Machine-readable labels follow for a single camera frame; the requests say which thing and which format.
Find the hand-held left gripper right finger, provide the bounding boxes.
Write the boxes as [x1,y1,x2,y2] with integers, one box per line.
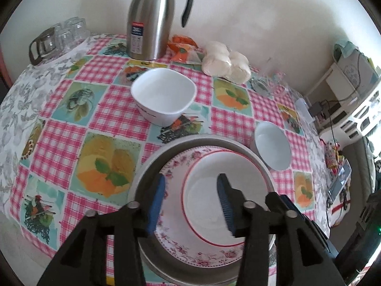
[217,173,341,286]

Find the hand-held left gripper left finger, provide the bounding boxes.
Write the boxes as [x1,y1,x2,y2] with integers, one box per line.
[36,174,166,286]

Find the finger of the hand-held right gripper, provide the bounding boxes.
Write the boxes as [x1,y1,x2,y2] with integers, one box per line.
[280,195,338,257]

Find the strawberry print red-rim bowl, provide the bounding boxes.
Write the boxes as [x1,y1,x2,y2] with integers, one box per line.
[181,151,276,246]

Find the round pink floral plate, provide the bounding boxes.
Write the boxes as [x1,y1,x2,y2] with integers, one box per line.
[155,145,276,270]

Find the round stainless steel plate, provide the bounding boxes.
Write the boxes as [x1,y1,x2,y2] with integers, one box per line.
[126,134,277,285]

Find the small white red-emblem bowl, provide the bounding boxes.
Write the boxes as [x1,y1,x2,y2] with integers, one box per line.
[254,122,292,171]

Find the white square bowl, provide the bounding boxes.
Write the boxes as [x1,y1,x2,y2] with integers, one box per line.
[131,68,197,127]

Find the smartphone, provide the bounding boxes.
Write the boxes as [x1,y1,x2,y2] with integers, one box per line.
[327,161,352,197]

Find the small printed bottle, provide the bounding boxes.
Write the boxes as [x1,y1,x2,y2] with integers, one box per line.
[324,141,343,173]

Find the pink checked tablecloth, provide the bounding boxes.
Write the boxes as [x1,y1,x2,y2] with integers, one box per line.
[19,34,331,286]

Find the clear glass mug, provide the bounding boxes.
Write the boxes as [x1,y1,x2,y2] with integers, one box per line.
[250,56,294,96]

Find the black charger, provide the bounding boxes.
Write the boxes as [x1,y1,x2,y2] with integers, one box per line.
[310,101,331,117]

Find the white carved shelf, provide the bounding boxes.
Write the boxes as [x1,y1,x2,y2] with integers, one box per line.
[304,62,381,138]

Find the bag of steamed buns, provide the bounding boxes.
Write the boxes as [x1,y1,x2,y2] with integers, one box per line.
[202,41,251,83]

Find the orange snack packet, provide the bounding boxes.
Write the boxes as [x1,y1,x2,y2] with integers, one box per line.
[167,35,203,64]

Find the pale patterned cushion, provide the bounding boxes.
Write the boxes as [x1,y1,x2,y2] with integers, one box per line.
[333,40,381,96]

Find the stainless steel thermos jug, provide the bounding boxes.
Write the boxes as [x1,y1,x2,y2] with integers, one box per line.
[127,0,194,61]

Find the clear glass cup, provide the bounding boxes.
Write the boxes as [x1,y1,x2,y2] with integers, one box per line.
[64,17,90,41]
[55,28,75,51]

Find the black charger cable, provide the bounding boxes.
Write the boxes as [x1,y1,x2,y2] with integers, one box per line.
[323,52,362,108]

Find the glass teapot with black handle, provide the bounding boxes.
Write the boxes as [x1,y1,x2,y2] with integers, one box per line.
[29,27,64,66]

